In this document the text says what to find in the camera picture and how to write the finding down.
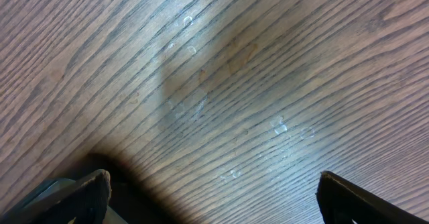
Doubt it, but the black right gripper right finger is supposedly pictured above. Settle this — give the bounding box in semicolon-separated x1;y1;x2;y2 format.
316;171;428;224

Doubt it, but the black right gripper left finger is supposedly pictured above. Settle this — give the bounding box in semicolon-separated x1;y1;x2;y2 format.
1;169;111;224

